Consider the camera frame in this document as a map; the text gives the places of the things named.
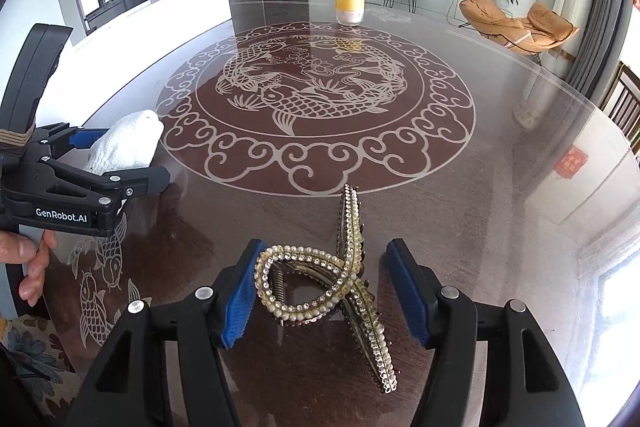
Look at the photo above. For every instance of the floral seat cushion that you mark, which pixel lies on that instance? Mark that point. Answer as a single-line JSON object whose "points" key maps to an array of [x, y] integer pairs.
{"points": [[30, 347]]}

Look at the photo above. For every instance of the person's left hand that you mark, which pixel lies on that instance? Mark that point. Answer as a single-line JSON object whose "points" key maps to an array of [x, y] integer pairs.
{"points": [[35, 277]]}

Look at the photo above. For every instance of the brown wooden chair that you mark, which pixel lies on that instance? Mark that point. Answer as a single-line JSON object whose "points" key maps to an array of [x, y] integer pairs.
{"points": [[625, 102]]}

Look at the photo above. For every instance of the white storage box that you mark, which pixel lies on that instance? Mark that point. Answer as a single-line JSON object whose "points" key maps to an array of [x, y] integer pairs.
{"points": [[175, 17]]}

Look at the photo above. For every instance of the yellow lidded jar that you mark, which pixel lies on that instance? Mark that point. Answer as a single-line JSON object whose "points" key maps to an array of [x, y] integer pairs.
{"points": [[350, 9]]}

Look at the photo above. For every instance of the orange lounge chair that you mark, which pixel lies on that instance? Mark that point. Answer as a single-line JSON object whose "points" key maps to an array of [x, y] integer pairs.
{"points": [[550, 27], [487, 14]]}

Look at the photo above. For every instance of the white knit glove orange cuff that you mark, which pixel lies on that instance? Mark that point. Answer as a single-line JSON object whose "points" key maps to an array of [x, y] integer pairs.
{"points": [[125, 142]]}

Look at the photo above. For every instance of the pearl hair claw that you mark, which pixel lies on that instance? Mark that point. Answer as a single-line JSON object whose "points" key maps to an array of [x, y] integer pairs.
{"points": [[352, 227]]}

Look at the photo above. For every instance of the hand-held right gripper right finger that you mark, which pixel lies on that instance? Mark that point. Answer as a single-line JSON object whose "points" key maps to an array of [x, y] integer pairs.
{"points": [[412, 292]]}

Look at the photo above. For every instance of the person's dark clothing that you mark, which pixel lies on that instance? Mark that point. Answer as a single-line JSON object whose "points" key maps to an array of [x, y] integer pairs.
{"points": [[25, 402]]}

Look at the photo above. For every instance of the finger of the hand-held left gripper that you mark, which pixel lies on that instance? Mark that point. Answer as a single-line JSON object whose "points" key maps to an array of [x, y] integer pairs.
{"points": [[82, 138], [140, 184]]}

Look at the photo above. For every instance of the grey curtain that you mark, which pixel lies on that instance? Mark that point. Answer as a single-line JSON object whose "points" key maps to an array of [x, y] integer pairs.
{"points": [[607, 7]]}

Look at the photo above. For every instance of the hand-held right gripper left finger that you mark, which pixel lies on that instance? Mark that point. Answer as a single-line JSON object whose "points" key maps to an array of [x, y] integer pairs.
{"points": [[240, 302]]}

